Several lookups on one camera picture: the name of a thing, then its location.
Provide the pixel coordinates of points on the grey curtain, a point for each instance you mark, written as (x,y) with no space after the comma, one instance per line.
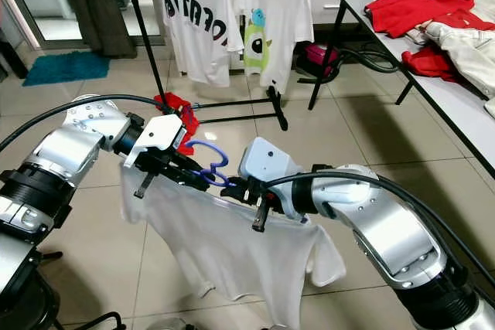
(97,5)

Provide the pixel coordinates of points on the red crumpled cloth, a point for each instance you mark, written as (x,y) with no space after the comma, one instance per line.
(176,113)

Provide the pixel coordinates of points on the large red garment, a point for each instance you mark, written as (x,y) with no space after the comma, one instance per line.
(421,5)

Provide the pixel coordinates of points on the black clothes rack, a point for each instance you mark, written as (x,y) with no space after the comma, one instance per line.
(148,44)

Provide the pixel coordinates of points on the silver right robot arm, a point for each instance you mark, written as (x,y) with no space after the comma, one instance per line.
(379,226)

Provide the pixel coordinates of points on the white t-shirt black letters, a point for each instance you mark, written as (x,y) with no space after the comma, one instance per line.
(201,44)

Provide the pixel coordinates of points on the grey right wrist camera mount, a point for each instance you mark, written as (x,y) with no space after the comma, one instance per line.
(267,164)

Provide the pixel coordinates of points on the white t-shirt green monster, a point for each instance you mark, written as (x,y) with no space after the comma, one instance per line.
(282,5)

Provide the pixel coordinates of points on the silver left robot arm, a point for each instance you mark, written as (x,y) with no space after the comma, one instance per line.
(69,152)

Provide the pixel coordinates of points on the purple plastic clothes hanger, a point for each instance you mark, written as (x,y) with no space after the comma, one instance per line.
(224,156)

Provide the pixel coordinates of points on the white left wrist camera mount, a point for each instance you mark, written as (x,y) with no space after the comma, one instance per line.
(161,135)

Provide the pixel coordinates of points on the teal floor mat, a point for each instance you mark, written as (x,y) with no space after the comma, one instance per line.
(66,67)

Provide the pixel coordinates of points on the magenta vacuum cleaner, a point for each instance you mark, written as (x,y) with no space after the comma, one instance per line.
(321,59)

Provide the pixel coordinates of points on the small red garment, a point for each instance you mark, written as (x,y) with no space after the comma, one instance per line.
(431,65)

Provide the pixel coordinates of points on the cream garment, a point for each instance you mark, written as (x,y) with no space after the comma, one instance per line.
(468,52)

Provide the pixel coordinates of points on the plain white t-shirt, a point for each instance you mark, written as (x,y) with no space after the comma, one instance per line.
(232,253)

